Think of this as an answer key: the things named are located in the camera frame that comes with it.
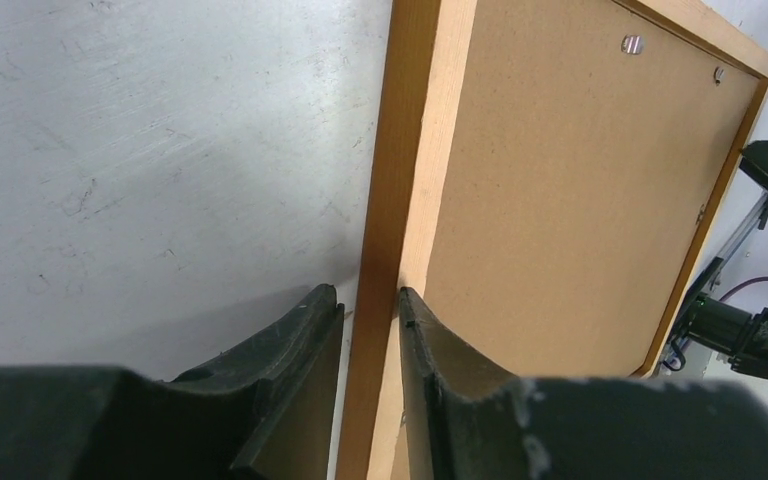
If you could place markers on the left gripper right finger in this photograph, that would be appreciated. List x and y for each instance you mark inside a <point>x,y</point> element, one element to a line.
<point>468,418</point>

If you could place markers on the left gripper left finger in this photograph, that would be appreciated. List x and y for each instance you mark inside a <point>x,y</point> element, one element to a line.
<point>210,422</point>

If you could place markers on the brown backing board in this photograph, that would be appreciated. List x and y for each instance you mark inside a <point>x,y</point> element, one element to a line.
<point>569,199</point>

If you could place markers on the wooden picture frame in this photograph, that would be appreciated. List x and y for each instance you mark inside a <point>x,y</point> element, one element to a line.
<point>390,232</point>

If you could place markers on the aluminium rail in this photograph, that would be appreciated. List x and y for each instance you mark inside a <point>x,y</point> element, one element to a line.
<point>709,279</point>

